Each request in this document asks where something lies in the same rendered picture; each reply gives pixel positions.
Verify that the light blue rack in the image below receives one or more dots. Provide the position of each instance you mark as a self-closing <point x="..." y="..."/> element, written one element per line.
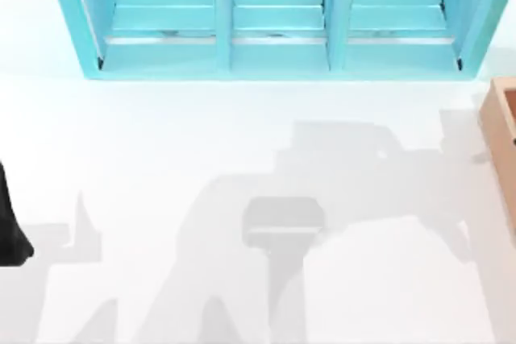
<point x="278" y="58"/>

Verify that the salmon-coloured shallow box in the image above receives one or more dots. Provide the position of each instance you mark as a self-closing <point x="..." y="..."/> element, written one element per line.
<point x="496" y="134"/>

